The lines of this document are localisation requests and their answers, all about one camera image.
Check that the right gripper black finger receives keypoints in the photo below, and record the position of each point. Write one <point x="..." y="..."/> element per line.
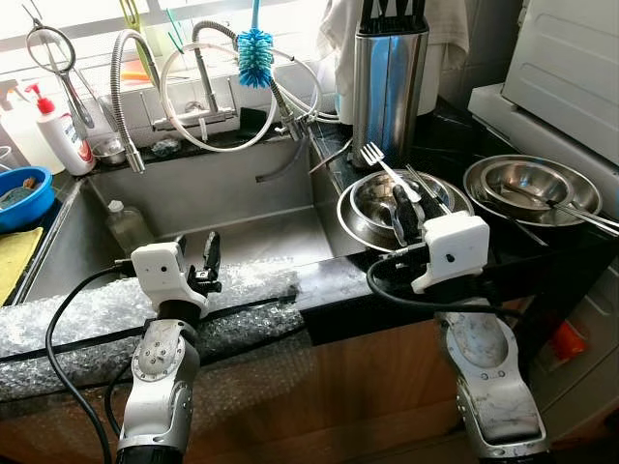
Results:
<point x="417" y="205"/>
<point x="401" y="222"/>

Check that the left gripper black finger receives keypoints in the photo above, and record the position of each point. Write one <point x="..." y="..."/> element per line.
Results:
<point x="210" y="251"/>
<point x="181" y="242"/>

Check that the steel chopstick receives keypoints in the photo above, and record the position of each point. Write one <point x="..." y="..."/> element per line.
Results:
<point x="585" y="222"/>
<point x="590" y="215"/>
<point x="426" y="188"/>
<point x="435" y="184"/>

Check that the small deep steel bowl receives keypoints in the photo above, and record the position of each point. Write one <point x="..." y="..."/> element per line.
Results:
<point x="372" y="208"/>

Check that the wide rim steel plate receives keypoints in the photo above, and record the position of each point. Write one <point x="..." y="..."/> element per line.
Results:
<point x="462" y="203"/>

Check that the steel fork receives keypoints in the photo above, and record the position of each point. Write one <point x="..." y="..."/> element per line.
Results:
<point x="372" y="155"/>

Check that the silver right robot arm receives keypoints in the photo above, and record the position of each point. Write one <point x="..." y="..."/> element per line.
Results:
<point x="488" y="377"/>

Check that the stainless steel sink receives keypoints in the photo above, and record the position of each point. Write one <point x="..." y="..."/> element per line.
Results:
<point x="222" y="208"/>

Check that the clear plastic bottle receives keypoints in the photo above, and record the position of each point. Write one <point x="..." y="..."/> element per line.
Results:
<point x="129" y="232"/>

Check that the large steel plate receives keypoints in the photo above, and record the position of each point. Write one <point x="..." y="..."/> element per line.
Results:
<point x="474" y="188"/>

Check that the dark scouring pad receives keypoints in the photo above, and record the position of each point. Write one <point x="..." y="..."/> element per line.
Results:
<point x="166" y="148"/>

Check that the steel spoon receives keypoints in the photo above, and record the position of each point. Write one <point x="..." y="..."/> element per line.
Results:
<point x="513" y="187"/>

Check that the small steel cup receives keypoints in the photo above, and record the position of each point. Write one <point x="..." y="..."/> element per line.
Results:
<point x="109" y="152"/>

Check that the shallow steel bowl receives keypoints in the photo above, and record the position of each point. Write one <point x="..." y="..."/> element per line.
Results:
<point x="532" y="174"/>

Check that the chrome mixer faucet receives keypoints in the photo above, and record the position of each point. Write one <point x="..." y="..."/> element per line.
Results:
<point x="198" y="118"/>

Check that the bubble wrap sheet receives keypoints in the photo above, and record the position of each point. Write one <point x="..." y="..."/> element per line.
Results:
<point x="77" y="314"/>

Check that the white red pump bottle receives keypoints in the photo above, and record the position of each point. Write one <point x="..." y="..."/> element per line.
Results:
<point x="68" y="145"/>

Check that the blue plastic bowl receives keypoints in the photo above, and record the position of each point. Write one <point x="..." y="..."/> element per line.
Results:
<point x="29" y="208"/>

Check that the wooden black top sink cabinet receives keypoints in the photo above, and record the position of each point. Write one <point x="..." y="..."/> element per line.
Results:
<point x="387" y="387"/>

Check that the yellow cloth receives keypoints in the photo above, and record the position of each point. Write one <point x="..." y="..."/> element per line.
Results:
<point x="17" y="261"/>

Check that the small orange plastic object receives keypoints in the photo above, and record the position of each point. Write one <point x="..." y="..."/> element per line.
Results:
<point x="569" y="340"/>

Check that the white spray bottle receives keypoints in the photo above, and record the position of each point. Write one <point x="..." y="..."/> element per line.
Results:
<point x="24" y="135"/>

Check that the blue bottle brush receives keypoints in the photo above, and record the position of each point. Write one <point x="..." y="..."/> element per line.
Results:
<point x="255" y="60"/>

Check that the white washing machine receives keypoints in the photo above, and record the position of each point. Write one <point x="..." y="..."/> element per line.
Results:
<point x="571" y="68"/>

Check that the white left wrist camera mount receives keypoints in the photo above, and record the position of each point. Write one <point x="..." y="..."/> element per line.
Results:
<point x="160" y="271"/>

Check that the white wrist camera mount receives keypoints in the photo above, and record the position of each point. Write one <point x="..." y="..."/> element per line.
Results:
<point x="160" y="271"/>
<point x="455" y="246"/>

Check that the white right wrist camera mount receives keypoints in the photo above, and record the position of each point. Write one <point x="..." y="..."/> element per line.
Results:
<point x="455" y="246"/>

